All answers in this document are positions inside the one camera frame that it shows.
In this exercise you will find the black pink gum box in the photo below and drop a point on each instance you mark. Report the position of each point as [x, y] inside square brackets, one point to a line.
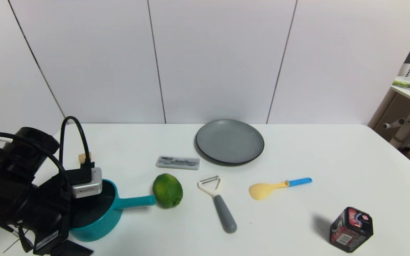
[351, 229]

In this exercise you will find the tan small block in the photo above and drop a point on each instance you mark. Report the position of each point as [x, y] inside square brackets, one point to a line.
[82, 158]

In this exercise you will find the gray cutlery case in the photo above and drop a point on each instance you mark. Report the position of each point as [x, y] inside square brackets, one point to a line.
[177, 163]

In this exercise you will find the green tool on shelf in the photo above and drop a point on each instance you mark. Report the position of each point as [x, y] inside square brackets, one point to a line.
[402, 84]

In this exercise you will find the green lime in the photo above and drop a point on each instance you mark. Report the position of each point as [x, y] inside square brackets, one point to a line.
[167, 191]

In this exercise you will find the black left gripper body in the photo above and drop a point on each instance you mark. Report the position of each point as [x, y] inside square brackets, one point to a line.
[49, 240]

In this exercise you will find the white side shelf unit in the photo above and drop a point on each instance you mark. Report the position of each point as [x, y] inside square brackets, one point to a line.
[409, 121]

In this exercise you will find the gray round plate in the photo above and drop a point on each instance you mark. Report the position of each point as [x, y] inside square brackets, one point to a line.
[230, 142]

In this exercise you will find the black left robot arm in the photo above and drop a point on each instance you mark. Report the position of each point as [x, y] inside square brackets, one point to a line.
[9, 192]

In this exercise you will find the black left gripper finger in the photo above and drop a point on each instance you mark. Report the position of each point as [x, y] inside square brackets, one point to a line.
[71, 249]

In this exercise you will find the teal saucepan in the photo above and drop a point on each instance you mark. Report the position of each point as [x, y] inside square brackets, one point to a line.
[98, 227]

